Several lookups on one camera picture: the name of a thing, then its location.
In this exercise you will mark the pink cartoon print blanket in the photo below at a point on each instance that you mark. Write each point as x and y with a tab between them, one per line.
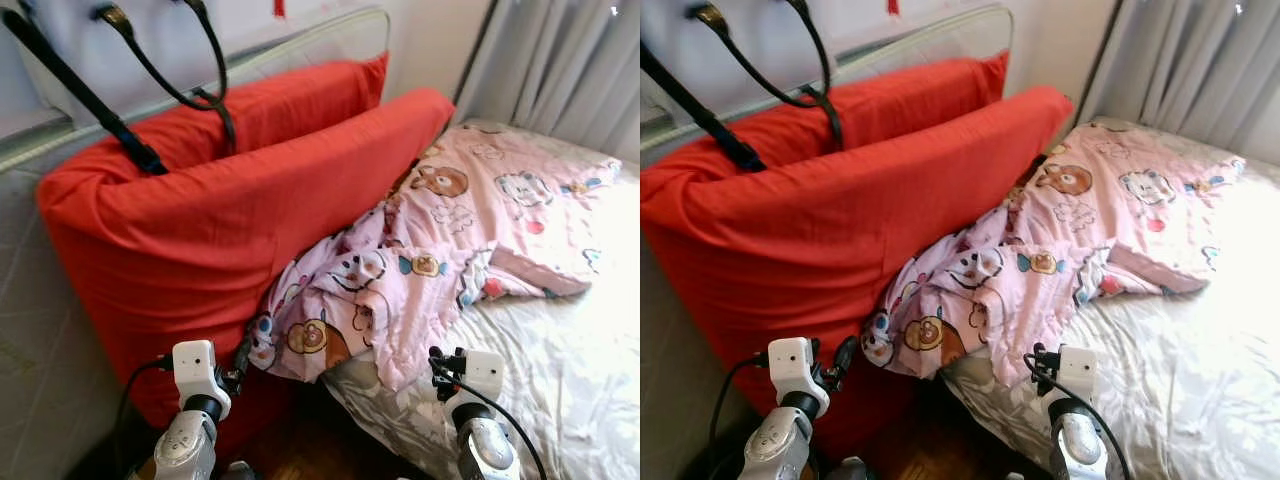
1090	210
470	210

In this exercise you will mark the red covered folded mattress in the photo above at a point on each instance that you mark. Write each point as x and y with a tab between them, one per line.
820	230
200	230

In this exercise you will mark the cream floral bed sheet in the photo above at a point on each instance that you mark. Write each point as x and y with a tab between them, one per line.
1200	380
570	380

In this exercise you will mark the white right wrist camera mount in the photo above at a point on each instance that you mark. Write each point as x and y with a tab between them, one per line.
485	372
1078	370

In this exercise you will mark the grey pleated curtain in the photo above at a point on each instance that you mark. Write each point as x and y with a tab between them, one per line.
1180	70
560	70

